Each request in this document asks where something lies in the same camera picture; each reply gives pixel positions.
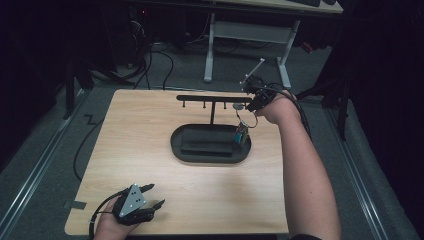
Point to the metal floor rail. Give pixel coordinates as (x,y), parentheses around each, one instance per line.
(360,180)
(33,176)

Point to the grey round desk grommet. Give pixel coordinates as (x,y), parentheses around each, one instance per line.
(238,106)

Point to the black tripod stand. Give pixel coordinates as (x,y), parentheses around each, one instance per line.
(341,106)

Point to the person's left hand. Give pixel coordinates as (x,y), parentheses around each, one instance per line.
(111,230)

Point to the small red object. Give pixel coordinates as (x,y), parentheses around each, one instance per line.
(307,47)

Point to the black tape piece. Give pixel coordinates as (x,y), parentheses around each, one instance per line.
(76,205)

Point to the person's right hand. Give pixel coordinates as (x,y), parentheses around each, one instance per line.
(281,110)

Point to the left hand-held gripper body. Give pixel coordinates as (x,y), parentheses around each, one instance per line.
(133,203)

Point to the white-legged desk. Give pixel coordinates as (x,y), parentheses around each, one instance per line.
(250,31)

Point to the black key rack with oval tray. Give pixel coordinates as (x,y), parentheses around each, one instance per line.
(176,146)

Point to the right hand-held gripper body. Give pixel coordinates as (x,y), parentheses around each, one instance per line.
(258,87)

